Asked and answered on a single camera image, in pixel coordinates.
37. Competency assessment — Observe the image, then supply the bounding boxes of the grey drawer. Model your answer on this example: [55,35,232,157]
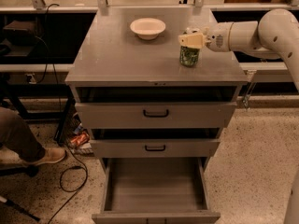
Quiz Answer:
[92,158,221,224]
[76,87,236,129]
[91,128,220,158]

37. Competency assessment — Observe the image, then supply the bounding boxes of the grey middle drawer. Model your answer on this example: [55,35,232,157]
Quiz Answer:
[91,128,220,158]

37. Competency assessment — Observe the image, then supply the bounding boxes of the black floor cable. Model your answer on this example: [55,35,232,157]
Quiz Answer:
[46,143,90,224]

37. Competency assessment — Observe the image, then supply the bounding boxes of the black chair base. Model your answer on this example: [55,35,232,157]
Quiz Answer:
[0,166,40,222]

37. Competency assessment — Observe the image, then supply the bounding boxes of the person's leg brown trousers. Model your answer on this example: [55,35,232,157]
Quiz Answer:
[0,107,46,162]

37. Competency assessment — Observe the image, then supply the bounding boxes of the grey top drawer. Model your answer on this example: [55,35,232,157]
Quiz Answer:
[76,87,236,129]

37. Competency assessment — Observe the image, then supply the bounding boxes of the orange snack bag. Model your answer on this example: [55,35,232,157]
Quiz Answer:
[70,132,90,148]

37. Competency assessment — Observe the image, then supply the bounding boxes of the tan shoe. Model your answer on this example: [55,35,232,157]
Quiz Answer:
[22,147,66,166]

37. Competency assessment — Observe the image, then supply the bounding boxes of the green soda can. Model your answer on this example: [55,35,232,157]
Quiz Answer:
[179,38,200,67]

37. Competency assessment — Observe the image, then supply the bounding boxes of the dark box on shelf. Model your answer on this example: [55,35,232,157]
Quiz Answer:
[3,21,36,46]

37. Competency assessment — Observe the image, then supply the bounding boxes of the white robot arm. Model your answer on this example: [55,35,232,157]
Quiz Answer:
[199,8,299,224]

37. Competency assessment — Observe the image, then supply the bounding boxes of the grey bottom drawer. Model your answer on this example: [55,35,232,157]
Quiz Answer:
[92,158,221,224]

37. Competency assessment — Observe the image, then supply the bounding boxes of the white paper bowl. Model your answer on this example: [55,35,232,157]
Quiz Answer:
[130,18,166,40]

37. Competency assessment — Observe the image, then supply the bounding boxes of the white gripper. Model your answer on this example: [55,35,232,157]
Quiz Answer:
[178,22,233,52]

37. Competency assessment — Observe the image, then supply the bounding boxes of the grey drawer cabinet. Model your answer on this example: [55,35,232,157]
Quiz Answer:
[64,6,249,173]

